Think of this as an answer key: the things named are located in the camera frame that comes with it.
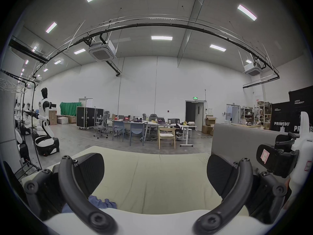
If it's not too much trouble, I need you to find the white desk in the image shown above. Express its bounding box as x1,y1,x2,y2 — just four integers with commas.
177,121,197,147

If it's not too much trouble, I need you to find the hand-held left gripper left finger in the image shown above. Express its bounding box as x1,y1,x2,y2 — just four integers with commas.
23,153,118,233

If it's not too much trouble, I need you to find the metal shelf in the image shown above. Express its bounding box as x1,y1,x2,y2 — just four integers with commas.
254,101,272,130

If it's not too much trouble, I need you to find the large black flight case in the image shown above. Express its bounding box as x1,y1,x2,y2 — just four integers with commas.
76,106,96,130

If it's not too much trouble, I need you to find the blue garment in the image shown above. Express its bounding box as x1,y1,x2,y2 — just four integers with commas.
62,195,118,213

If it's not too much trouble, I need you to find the stack of cartons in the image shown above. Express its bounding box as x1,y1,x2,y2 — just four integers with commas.
201,115,217,136

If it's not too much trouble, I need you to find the grey padded headboard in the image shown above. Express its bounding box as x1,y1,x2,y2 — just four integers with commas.
211,123,295,176

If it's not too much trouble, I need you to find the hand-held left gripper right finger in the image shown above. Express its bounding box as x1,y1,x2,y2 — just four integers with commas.
193,154,292,235

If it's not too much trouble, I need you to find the green cloth screen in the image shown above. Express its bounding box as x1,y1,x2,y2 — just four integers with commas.
60,102,82,116

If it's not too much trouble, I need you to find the grey office chair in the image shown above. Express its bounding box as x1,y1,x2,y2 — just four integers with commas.
94,110,111,139

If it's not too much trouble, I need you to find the wooden chair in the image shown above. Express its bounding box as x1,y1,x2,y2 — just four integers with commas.
158,127,176,150

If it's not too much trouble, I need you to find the long table with laptops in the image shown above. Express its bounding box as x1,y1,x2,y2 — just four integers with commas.
111,115,180,142

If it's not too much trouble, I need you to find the black banner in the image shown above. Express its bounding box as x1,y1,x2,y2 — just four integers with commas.
270,85,313,134

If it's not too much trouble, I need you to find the white and black humanoid robot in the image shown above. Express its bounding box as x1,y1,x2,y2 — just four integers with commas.
29,87,60,157

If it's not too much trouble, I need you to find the low pile of cartons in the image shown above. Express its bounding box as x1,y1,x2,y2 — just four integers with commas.
56,115,77,124

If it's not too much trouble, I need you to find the narrow black flight case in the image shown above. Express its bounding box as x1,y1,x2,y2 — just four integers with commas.
95,108,105,127

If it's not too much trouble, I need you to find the blue chair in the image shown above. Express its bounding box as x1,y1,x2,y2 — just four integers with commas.
112,120,127,141
129,123,145,146

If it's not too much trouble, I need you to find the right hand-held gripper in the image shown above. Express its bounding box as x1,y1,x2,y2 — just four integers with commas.
256,112,313,198

